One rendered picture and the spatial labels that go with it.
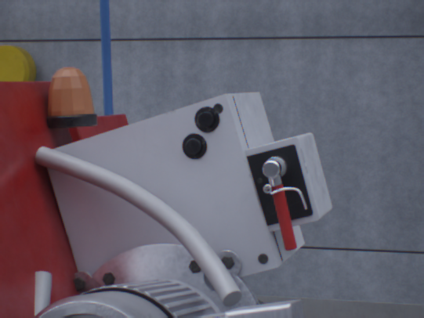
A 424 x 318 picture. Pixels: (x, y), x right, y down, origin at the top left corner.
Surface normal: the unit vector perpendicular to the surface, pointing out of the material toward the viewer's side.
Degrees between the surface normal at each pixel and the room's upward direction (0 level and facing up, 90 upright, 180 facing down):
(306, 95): 90
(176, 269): 81
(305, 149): 75
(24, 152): 70
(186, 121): 90
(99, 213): 90
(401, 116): 90
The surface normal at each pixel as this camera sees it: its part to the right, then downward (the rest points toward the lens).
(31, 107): 0.90, -0.32
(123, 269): -0.26, -0.08
